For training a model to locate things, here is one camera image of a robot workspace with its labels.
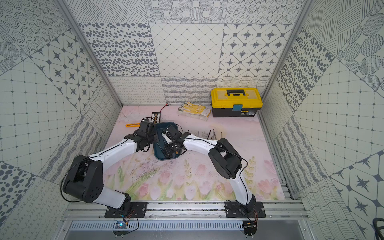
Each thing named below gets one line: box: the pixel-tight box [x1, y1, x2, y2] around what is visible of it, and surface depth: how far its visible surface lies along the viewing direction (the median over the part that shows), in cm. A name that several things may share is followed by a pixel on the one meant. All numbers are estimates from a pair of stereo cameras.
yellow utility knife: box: [125, 123, 141, 128], surface depth 111 cm
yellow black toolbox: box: [210, 87, 263, 118], surface depth 106 cm
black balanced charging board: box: [150, 111, 161, 125], surface depth 116 cm
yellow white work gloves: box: [177, 101, 212, 122], surface depth 118 cm
